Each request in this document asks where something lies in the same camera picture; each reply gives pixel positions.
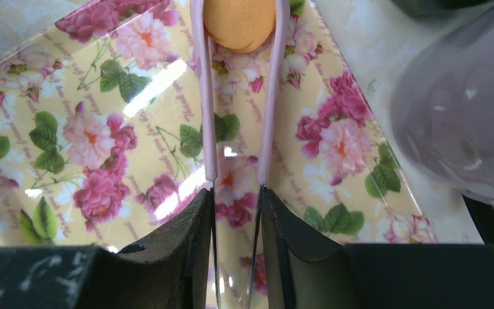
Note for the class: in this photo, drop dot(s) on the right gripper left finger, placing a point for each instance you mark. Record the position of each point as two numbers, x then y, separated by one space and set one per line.
168 268

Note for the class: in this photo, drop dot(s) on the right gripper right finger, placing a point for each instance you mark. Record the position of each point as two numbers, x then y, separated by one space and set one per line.
305 269

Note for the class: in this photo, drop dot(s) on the floral rectangular tray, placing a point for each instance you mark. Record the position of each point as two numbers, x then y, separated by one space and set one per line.
100 142

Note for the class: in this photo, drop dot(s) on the round orange cookie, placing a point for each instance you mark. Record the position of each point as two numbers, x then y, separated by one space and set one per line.
238 25

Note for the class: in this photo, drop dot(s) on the pink silicone tongs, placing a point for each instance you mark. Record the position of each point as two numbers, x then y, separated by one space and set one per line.
204 75

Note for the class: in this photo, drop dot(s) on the black mug white inside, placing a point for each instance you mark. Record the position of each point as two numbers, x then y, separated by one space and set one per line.
416 8

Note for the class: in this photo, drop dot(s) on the grey mug black handle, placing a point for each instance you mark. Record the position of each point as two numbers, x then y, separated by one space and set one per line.
443 116

